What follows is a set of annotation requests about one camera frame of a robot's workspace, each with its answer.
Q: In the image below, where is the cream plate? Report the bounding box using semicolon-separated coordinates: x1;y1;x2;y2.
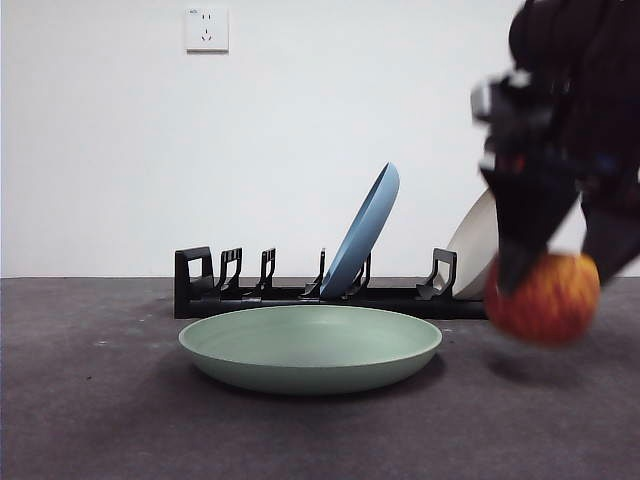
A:
444;187;501;301

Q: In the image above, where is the pale grey right wrist camera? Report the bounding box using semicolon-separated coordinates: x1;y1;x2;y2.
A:
471;69;531;126

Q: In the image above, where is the black plate rack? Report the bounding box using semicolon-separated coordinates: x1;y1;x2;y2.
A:
173;246;489;321

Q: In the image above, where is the red yellow apple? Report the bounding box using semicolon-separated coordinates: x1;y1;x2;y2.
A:
483;252;601;346

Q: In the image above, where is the blue plate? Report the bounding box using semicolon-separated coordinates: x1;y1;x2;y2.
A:
319;161;401;299

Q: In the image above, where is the green plate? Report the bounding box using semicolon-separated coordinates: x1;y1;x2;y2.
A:
178;304;444;397

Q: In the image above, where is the white wall socket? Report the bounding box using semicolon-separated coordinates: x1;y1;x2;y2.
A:
186;6;231;55

